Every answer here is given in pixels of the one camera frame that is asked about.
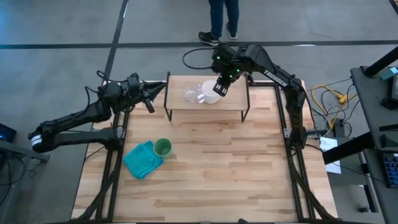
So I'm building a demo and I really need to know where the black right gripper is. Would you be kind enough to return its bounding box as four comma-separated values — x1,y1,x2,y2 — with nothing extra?
211,45,249,98

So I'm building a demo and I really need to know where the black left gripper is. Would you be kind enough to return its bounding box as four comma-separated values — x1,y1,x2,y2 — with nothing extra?
123,80,167,114

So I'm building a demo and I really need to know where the white ceramic mug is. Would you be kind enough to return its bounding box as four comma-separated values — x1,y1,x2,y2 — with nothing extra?
197,79,223,105

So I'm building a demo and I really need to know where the clear glass cup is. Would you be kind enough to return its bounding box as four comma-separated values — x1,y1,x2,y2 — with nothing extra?
182,82,200,104

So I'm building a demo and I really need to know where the green plastic cup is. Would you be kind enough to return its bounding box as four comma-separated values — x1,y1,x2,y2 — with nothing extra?
153,138,173,160

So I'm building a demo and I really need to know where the person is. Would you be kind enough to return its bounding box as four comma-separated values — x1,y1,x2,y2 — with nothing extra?
198,0,240,47

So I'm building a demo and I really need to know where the teal folded cloth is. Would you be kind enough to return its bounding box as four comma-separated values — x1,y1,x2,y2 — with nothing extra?
122,140,165,180

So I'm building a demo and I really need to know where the white paper sheet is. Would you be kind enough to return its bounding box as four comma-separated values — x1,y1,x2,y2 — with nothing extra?
319,136,342,175

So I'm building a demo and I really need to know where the black desk crossbar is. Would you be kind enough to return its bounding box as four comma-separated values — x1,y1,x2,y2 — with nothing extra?
322,132,374,165

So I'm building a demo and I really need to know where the grey side desk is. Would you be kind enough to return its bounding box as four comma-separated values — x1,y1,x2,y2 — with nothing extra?
350,46,398,224

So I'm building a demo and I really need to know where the black device blue light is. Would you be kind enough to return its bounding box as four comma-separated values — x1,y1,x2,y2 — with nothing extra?
0,123,18,143

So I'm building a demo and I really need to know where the black pole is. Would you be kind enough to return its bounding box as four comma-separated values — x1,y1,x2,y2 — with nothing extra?
363,46,398,78

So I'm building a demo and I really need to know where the small teal box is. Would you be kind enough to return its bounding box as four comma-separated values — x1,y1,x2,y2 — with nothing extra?
381,67,398,81

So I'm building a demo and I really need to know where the black desk device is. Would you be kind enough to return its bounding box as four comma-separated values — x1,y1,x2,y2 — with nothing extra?
381,76,398,110

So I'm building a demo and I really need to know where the dark keyboard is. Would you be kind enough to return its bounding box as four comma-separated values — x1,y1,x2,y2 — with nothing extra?
382,152,398,189

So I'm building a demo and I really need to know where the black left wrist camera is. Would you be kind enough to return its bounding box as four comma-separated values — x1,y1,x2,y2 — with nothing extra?
127,72,142,94

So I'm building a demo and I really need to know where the wooden shelf black metal frame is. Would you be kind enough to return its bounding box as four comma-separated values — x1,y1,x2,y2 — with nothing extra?
164,71,251,123

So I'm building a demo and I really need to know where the black metal rig frame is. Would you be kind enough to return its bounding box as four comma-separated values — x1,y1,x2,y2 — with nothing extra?
70,74,343,224

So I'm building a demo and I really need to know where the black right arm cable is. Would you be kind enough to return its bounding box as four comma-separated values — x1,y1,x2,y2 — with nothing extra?
182,45,219,71

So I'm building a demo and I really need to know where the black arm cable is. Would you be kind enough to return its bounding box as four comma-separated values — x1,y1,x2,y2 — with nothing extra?
85,70,108,107
182,45,219,71

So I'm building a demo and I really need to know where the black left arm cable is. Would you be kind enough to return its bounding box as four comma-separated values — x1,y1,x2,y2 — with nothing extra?
85,70,108,107

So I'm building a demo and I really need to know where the yellow cable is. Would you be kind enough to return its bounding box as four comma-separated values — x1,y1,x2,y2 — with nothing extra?
312,84,358,131

